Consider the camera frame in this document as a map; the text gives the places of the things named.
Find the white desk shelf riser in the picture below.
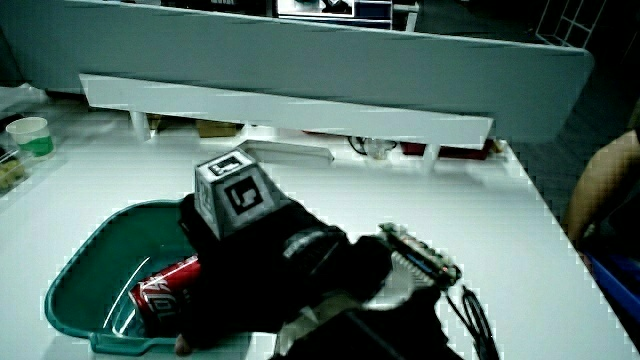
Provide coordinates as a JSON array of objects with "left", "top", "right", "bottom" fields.
[{"left": 79, "top": 73, "right": 495, "bottom": 169}]

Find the grey desk partition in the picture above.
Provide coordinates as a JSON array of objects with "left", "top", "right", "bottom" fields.
[{"left": 0, "top": 0, "right": 596, "bottom": 145}]

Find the red flat box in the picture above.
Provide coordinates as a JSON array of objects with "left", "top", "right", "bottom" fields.
[{"left": 399, "top": 141, "right": 495, "bottom": 162}]

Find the white wire rack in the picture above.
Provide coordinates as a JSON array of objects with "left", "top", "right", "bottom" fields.
[{"left": 534, "top": 0, "right": 607, "bottom": 49}]

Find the clear plastic cup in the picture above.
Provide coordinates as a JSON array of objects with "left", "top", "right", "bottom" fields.
[{"left": 363, "top": 137, "right": 399, "bottom": 161}]

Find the green plastic plate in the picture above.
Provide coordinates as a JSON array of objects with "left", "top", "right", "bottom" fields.
[{"left": 43, "top": 198, "right": 251, "bottom": 357}]

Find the white and green paper cup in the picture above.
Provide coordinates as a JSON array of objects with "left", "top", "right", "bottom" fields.
[{"left": 5, "top": 116, "right": 55, "bottom": 160}]

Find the clear food container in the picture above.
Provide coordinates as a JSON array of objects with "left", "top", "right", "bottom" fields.
[{"left": 0, "top": 148, "right": 29, "bottom": 195}]

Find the white plastic bag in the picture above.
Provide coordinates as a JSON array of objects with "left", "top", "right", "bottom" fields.
[{"left": 0, "top": 83, "right": 50, "bottom": 115}]

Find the red cola can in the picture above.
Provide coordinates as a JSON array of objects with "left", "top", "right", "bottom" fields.
[{"left": 128, "top": 254, "right": 202, "bottom": 337}]

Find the person's right hand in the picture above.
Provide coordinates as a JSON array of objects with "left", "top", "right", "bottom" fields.
[{"left": 174, "top": 148, "right": 462, "bottom": 357}]

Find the white flat box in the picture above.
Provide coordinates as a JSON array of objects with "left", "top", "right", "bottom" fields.
[{"left": 237, "top": 139, "right": 335, "bottom": 169}]

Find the black glove cable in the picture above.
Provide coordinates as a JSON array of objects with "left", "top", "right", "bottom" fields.
[{"left": 444, "top": 284, "right": 502, "bottom": 360}]

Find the brown cardboard box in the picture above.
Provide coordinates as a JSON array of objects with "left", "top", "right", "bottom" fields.
[{"left": 195, "top": 119, "right": 239, "bottom": 139}]

